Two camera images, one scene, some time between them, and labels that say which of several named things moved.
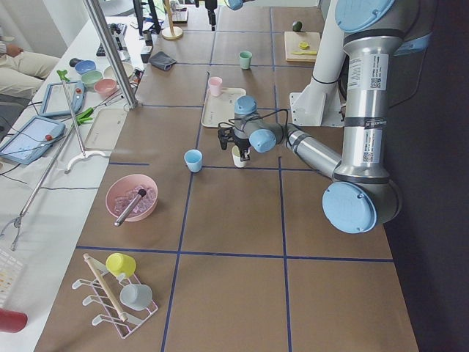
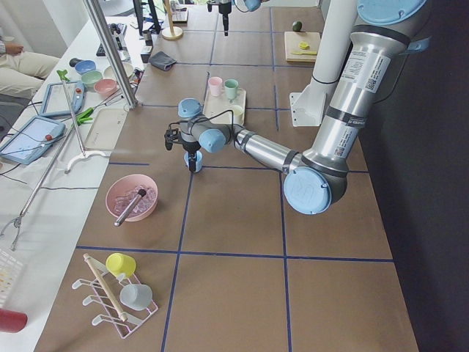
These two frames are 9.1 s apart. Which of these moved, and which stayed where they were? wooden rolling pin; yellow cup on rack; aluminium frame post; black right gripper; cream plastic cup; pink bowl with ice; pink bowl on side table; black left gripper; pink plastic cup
Moved: black left gripper; cream plastic cup; black right gripper
Stayed: pink bowl on side table; wooden rolling pin; pink bowl with ice; pink plastic cup; yellow cup on rack; aluminium frame post
